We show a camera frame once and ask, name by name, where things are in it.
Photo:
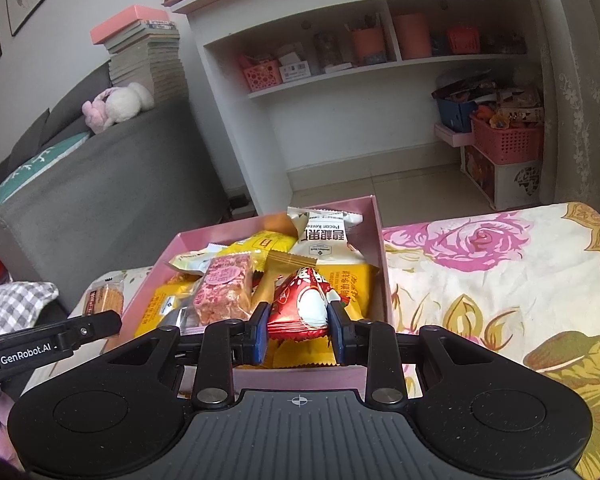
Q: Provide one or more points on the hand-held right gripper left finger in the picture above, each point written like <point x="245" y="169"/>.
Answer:
<point x="260" y="335"/>

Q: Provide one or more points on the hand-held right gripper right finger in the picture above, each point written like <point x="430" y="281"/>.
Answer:
<point x="336" y="335"/>

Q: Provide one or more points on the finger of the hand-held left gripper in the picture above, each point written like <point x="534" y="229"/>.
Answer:
<point x="95" y="329"/>

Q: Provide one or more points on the brown biscuit packet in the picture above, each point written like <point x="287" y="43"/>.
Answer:
<point x="102" y="297"/>

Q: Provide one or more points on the red white snack packet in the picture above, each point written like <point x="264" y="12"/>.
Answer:
<point x="302" y="305"/>

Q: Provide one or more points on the yellow snack packet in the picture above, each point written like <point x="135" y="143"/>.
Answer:
<point x="162" y="310"/>
<point x="360" y="290"/>
<point x="265" y="245"/>

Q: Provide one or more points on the pink nougat packet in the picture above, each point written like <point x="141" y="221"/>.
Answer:
<point x="225" y="290"/>

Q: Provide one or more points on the gold snack packet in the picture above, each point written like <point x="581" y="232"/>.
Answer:
<point x="275" y="275"/>

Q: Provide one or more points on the pink cardboard box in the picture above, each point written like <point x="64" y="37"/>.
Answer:
<point x="385" y="280"/>

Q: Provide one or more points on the silver foil packet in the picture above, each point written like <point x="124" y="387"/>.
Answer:
<point x="180" y="319"/>

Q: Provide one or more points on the white green-print snack packet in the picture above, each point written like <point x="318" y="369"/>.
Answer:
<point x="200" y="260"/>

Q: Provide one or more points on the white nut snack packet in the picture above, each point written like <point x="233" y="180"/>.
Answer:
<point x="325" y="237"/>

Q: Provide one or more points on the grey checked pillow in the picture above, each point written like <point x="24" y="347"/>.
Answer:
<point x="15" y="310"/>

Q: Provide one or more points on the grey sofa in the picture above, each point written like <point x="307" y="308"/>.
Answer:
<point x="130" y="185"/>

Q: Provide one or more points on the floral printed blanket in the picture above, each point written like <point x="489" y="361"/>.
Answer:
<point x="480" y="285"/>

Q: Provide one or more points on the teal cushion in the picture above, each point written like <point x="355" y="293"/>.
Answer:
<point x="35" y="170"/>

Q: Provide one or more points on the dark grey cushion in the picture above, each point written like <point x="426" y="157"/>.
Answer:
<point x="30" y="137"/>

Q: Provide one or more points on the white shelf unit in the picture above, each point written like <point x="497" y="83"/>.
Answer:
<point x="330" y="110"/>

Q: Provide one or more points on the pink white plush toy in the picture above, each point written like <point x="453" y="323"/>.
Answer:
<point x="122" y="105"/>

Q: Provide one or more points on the white storage box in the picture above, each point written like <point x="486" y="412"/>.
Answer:
<point x="505" y="185"/>

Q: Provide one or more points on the pink tray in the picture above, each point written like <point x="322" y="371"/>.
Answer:
<point x="450" y="136"/>

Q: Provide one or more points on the blue plastic basket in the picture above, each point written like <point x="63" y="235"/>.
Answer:
<point x="455" y="115"/>

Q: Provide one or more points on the red plastic basket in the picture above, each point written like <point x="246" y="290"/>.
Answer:
<point x="507" y="142"/>

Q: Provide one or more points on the pink lattice basket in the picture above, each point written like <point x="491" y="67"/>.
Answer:
<point x="260" y="76"/>

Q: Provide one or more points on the small white box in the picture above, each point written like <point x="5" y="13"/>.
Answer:
<point x="295" y="71"/>

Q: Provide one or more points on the stack of books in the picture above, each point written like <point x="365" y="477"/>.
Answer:
<point x="150" y="65"/>

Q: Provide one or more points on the dark patterned jar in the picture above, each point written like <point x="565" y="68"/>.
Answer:
<point x="326" y="52"/>

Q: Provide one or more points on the small red basket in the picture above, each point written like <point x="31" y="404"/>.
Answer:
<point x="464" y="41"/>

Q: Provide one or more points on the floral lace curtain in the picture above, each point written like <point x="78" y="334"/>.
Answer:
<point x="570" y="85"/>

